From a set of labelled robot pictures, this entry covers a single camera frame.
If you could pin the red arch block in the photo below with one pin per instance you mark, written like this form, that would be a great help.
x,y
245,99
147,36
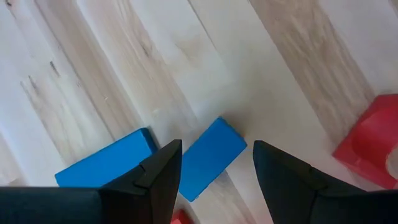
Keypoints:
x,y
363,146

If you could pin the red rectangular block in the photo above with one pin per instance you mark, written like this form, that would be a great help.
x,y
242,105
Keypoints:
x,y
179,218

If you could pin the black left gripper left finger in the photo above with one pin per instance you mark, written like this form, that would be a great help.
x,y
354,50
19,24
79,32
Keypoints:
x,y
124,202

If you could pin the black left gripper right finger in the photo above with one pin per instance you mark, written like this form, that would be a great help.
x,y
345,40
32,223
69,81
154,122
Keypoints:
x,y
304,199

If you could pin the blue rectangular block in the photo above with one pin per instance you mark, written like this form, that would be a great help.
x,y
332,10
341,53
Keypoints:
x,y
211,158
105,161

